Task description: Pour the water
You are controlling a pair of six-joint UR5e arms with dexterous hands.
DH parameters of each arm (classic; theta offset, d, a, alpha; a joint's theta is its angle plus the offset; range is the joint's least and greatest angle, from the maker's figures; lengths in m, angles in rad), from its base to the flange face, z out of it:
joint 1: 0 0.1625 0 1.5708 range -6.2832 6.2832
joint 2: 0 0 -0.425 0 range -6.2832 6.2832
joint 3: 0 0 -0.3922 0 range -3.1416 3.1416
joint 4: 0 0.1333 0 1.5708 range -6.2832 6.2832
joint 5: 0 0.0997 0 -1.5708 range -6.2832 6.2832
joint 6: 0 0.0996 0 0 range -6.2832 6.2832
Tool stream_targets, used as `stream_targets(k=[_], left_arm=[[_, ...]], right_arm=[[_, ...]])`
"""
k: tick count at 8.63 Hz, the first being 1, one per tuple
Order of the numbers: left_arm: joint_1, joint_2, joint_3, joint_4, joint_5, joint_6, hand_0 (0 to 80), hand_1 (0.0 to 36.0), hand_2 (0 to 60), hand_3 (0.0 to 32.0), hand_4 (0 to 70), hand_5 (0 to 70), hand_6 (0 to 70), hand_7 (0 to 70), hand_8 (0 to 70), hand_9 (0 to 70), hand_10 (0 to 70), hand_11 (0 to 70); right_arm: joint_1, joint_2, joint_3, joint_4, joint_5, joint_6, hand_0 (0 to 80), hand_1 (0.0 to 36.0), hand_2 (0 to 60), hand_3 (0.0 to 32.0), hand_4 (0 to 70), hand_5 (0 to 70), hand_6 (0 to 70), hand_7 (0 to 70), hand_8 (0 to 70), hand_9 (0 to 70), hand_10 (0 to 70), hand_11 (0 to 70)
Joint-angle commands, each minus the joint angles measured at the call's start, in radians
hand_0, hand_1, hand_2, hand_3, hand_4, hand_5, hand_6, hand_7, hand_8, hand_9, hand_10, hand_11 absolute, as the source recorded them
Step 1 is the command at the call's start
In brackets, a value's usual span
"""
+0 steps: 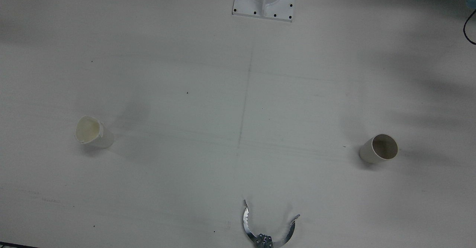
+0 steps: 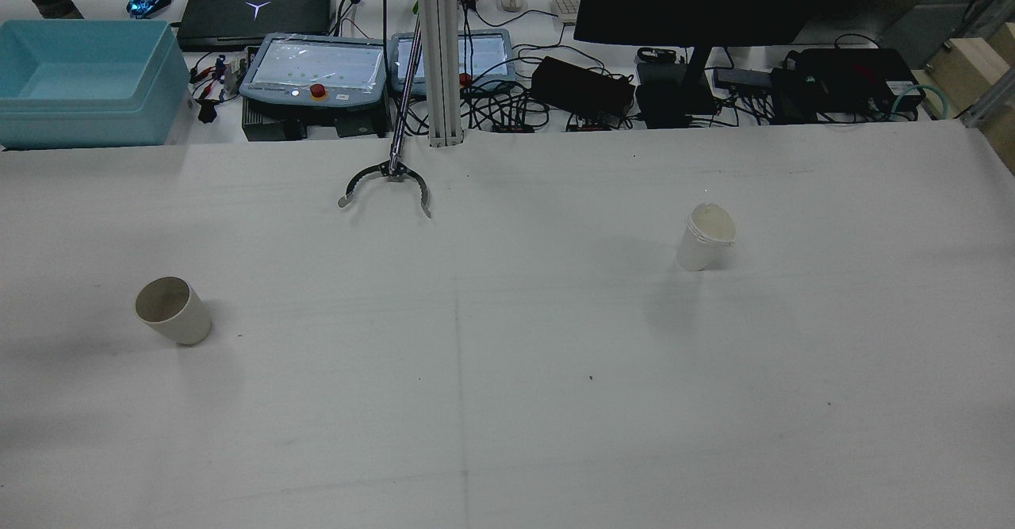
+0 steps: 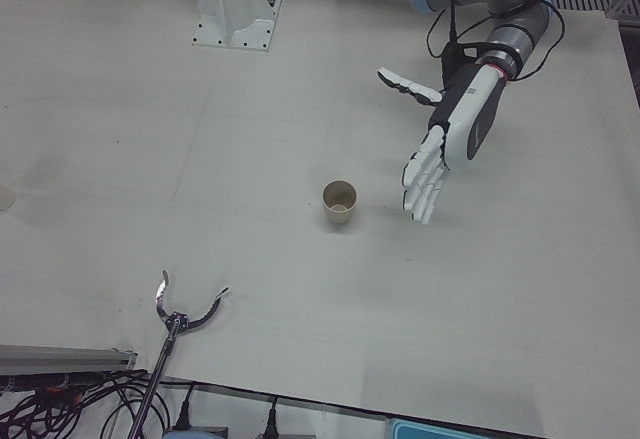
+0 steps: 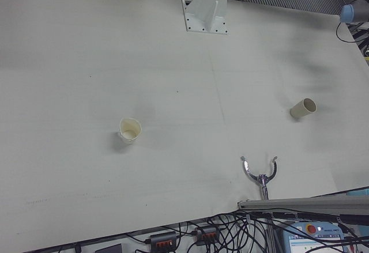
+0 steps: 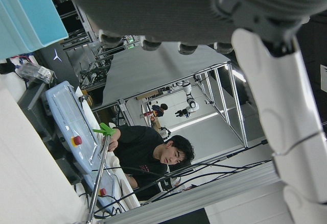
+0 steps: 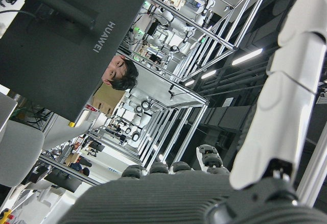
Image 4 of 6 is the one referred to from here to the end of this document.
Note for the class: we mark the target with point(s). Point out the white paper cup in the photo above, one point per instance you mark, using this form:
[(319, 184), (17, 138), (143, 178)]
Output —
[(129, 134)]

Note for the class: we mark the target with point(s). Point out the beige paper cup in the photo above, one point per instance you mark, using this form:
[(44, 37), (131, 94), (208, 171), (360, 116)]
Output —
[(299, 110)]

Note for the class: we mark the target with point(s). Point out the UR5e robot arm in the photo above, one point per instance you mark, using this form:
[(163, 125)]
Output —
[(350, 12)]

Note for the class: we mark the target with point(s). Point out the metal claw grabber tool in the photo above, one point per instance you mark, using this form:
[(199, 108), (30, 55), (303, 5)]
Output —
[(262, 179)]

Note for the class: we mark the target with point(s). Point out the black orange power strip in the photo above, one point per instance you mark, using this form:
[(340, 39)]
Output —
[(163, 240), (207, 235)]

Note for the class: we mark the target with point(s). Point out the black flat box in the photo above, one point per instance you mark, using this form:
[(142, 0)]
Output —
[(109, 248)]

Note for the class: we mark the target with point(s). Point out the teach pendant with red button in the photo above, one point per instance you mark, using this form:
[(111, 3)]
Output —
[(317, 236)]

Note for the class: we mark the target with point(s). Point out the white mounting bracket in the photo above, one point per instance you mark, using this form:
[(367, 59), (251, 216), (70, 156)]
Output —
[(206, 14)]

